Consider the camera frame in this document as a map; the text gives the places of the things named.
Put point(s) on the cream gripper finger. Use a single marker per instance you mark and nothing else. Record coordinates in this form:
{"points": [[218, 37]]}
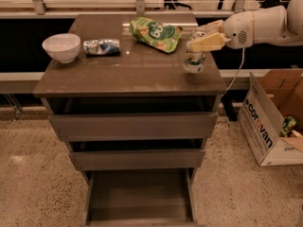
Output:
{"points": [[213, 27], [209, 42]]}

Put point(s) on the green can in box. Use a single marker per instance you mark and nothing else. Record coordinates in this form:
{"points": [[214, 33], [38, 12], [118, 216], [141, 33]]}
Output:
{"points": [[288, 125]]}

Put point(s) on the grey middle drawer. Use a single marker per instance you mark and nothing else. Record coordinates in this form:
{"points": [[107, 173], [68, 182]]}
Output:
{"points": [[137, 154]]}

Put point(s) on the grey top drawer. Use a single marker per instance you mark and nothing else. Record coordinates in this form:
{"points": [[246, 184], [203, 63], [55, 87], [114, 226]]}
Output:
{"points": [[76, 119]]}

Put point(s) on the metal window railing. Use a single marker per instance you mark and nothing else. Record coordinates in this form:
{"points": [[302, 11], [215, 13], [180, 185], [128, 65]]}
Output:
{"points": [[139, 3]]}

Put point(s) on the grey bottom drawer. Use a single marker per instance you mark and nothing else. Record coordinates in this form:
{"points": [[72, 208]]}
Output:
{"points": [[140, 198]]}

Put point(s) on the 7up soda can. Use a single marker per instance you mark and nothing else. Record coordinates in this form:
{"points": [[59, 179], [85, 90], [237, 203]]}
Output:
{"points": [[194, 61]]}

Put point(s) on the grey drawer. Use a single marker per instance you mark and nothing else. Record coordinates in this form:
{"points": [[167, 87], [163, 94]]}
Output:
{"points": [[140, 198], [137, 154], [76, 119]]}

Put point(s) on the white bowl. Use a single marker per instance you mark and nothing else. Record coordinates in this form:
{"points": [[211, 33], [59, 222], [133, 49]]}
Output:
{"points": [[62, 47]]}

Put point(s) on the grey drawer cabinet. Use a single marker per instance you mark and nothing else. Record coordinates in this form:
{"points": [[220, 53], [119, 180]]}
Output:
{"points": [[139, 70]]}

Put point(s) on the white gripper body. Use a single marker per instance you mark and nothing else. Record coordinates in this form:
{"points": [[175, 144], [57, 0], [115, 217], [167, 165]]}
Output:
{"points": [[238, 28]]}

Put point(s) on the blue silver snack packet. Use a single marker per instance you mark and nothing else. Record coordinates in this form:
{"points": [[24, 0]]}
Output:
{"points": [[101, 47]]}

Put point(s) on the green chip bag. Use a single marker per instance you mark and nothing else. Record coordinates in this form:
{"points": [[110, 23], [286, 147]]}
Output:
{"points": [[155, 34]]}

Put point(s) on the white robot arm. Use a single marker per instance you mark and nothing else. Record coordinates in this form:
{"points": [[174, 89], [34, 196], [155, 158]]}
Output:
{"points": [[293, 35]]}

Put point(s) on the cardboard box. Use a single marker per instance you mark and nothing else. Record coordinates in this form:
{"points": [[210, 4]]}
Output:
{"points": [[269, 100]]}

